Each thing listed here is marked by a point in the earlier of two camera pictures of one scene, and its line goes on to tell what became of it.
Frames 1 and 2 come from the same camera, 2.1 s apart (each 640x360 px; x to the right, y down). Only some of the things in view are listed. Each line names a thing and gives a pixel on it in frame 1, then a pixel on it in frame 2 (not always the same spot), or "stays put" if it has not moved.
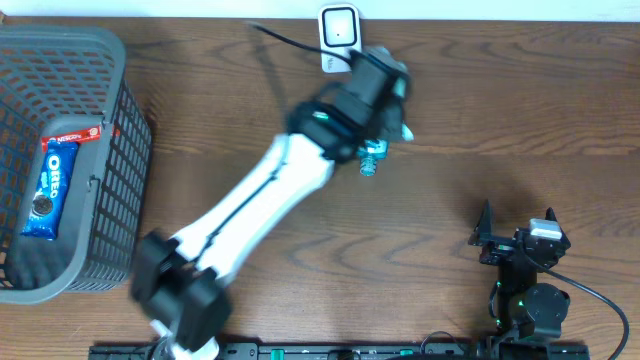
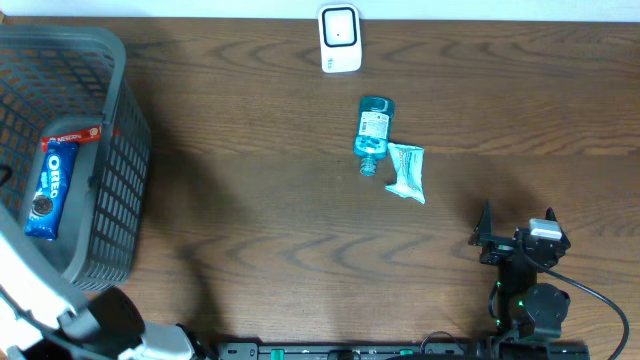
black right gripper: x=484 y=232 stays put
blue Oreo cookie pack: x=55 y=172 stays put
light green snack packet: x=406 y=133 to x=408 y=162
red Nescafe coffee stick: x=73 y=137 stays put
